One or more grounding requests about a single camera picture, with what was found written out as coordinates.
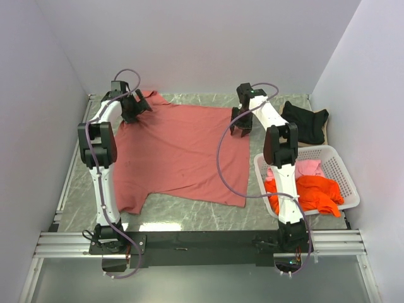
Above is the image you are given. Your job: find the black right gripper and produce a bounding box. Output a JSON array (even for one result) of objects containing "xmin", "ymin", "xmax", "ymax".
[{"xmin": 229, "ymin": 107, "xmax": 253, "ymax": 137}]

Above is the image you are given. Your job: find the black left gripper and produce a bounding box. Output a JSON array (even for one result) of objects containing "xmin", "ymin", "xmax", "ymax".
[{"xmin": 123, "ymin": 90, "xmax": 152, "ymax": 124}]

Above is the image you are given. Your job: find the dusty red polo shirt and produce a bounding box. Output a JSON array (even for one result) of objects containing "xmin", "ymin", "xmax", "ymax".
[{"xmin": 114, "ymin": 94, "xmax": 250, "ymax": 214}]

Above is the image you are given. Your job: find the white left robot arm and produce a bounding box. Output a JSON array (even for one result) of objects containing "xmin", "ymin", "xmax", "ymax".
[{"xmin": 78, "ymin": 80, "xmax": 152, "ymax": 234}]

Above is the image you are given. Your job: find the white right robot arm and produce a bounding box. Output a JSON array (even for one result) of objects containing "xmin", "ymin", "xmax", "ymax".
[{"xmin": 229, "ymin": 83, "xmax": 304, "ymax": 225}]

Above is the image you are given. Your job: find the black folded t shirt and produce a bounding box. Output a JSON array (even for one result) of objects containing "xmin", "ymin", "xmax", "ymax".
[{"xmin": 280, "ymin": 100, "xmax": 330, "ymax": 145}]

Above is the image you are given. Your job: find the pink t shirt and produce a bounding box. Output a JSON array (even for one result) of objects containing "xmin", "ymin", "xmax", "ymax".
[{"xmin": 266, "ymin": 159, "xmax": 323, "ymax": 182}]

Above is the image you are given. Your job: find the beige folded t shirt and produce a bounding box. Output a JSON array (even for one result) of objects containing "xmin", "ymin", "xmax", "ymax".
[{"xmin": 277, "ymin": 105, "xmax": 329, "ymax": 149}]

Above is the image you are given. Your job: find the white plastic laundry basket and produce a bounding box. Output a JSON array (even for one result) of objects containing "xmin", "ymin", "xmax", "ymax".
[{"xmin": 254, "ymin": 145, "xmax": 360, "ymax": 218}]

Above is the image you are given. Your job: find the orange t shirt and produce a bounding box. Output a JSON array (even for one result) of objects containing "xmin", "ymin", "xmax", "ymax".
[{"xmin": 264, "ymin": 175, "xmax": 345, "ymax": 219}]

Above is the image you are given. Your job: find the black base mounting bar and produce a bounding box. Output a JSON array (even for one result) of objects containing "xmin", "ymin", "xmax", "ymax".
[{"xmin": 89, "ymin": 230, "xmax": 312, "ymax": 268}]

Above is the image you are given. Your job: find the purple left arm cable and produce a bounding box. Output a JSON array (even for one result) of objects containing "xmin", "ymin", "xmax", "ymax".
[{"xmin": 82, "ymin": 68, "xmax": 146, "ymax": 280}]

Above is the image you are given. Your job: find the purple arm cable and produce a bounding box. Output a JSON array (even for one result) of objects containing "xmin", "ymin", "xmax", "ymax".
[
  {"xmin": 82, "ymin": 68, "xmax": 146, "ymax": 280},
  {"xmin": 217, "ymin": 82, "xmax": 315, "ymax": 278}
]

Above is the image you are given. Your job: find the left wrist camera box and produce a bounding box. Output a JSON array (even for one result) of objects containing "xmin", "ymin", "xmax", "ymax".
[{"xmin": 110, "ymin": 80, "xmax": 129, "ymax": 95}]

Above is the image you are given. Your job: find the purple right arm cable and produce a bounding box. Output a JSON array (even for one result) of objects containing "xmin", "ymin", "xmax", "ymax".
[{"xmin": 217, "ymin": 82, "xmax": 315, "ymax": 278}]

